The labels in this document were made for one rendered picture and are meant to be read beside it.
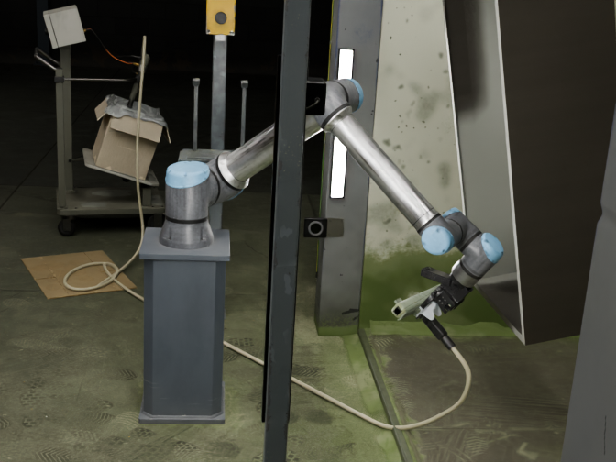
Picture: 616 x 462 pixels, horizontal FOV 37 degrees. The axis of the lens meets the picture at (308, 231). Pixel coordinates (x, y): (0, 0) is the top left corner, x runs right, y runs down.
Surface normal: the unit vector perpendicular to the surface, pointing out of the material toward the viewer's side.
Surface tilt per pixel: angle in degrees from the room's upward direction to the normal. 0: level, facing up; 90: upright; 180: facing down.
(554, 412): 0
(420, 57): 90
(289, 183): 90
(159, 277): 90
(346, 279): 90
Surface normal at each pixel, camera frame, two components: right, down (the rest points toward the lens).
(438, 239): -0.43, 0.29
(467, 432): 0.06, -0.95
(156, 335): 0.09, 0.29
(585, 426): -0.99, -0.03
